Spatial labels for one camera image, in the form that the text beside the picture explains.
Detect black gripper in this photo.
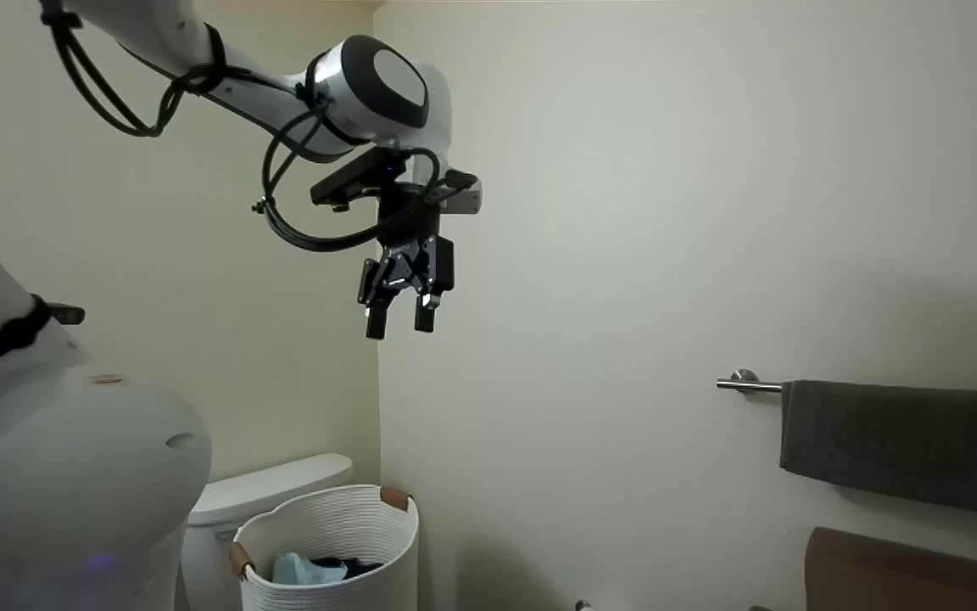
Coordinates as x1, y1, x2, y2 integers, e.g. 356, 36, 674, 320
356, 181, 457, 342

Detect dark cloth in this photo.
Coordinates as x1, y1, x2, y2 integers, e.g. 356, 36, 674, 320
313, 554, 384, 576

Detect light blue cloth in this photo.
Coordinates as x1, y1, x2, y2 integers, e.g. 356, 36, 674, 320
264, 551, 353, 586

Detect white laundry basket bag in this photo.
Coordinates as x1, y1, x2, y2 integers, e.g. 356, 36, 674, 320
226, 483, 421, 611

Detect chrome towel bar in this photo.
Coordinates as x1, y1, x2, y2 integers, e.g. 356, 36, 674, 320
715, 365, 786, 400

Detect grey hanging towel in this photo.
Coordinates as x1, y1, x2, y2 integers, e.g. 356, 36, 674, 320
778, 377, 977, 523

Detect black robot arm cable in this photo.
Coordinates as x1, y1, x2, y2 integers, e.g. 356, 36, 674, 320
36, 0, 449, 256

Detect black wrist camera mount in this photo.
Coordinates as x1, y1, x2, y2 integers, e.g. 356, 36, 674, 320
308, 147, 486, 217

